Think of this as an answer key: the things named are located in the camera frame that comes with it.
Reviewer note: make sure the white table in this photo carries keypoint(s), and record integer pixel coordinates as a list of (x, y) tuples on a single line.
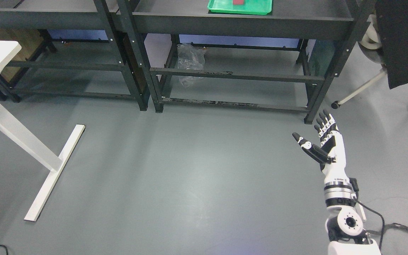
[(17, 132)]

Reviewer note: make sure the black metal shelf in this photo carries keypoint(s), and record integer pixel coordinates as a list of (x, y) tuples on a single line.
[(327, 31), (74, 48)]

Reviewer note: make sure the black right metal shelf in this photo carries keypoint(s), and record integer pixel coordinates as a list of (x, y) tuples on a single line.
[(327, 31)]

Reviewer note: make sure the green plastic tray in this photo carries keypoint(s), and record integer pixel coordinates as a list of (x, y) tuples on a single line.
[(248, 7)]

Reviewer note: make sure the black jacket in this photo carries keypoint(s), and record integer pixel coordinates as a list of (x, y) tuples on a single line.
[(392, 20)]

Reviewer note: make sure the black left metal shelf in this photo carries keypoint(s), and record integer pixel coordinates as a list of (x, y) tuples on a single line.
[(74, 48)]

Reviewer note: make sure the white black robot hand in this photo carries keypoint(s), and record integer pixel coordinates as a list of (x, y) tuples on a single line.
[(330, 154)]

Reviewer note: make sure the pink block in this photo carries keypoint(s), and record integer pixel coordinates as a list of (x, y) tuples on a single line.
[(238, 2)]

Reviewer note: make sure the clear plastic bag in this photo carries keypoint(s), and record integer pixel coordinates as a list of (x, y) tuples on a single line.
[(190, 58)]

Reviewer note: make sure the white rolling chair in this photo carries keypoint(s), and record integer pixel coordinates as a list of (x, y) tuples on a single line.
[(362, 85)]

